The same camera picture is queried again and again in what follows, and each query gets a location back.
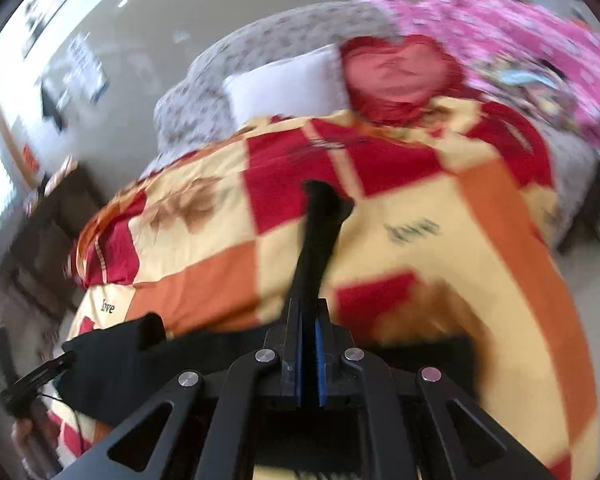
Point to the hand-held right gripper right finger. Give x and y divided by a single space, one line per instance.
322 360

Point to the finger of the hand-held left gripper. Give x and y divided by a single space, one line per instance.
35 380

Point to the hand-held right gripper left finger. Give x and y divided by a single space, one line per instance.
293 360

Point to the black pants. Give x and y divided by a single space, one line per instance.
320 240

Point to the person's left forearm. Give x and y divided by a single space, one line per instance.
27 440

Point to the dark wooden nightstand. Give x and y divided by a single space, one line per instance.
50 240

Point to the red yellow checked quilt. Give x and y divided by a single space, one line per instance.
430 240

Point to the white pillow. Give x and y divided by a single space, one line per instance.
285 87

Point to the red heart pillow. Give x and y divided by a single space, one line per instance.
395 77

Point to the pink printed blanket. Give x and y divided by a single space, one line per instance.
510 45

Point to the wall calendar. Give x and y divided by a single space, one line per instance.
87 67

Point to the wall poster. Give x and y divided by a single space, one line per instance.
47 15

